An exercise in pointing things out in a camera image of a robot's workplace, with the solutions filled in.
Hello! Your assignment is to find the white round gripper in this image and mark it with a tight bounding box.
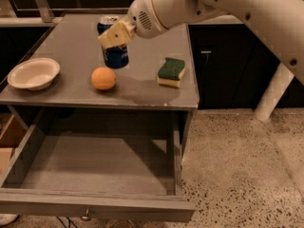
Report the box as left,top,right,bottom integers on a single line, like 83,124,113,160
98,0,166,48

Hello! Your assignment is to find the blue pepsi can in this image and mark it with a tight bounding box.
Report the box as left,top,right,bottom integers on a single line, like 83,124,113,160
97,15,129,69

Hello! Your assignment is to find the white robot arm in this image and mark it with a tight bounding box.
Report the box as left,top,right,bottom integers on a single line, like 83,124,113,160
99,0,304,84

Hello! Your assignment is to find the grey cabinet with top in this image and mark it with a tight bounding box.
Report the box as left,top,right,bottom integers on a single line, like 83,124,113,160
0,13,200,163

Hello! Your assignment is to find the open grey top drawer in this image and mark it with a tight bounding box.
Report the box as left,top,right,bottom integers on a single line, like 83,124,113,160
0,107,195,222

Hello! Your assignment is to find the metal drawer knob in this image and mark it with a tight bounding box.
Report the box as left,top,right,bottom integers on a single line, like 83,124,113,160
81,209,91,221

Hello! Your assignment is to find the orange fruit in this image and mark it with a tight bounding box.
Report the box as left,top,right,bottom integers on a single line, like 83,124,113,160
91,67,116,90

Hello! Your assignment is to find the green yellow sponge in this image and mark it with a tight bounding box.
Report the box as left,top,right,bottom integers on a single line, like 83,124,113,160
157,57,185,87

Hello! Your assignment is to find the white bowl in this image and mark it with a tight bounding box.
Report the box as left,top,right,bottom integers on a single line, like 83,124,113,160
7,58,60,91

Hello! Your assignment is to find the dark low cabinet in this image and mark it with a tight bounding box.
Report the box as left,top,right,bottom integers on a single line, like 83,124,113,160
187,23,304,110

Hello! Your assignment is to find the wooden box at left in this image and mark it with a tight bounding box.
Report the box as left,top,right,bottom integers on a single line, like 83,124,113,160
0,115,26,176

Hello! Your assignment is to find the white slanted support pole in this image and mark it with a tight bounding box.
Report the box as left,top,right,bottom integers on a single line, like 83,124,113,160
254,63,294,122

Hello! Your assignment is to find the blue cable on floor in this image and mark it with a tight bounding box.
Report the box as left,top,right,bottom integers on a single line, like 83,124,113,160
56,216,80,228

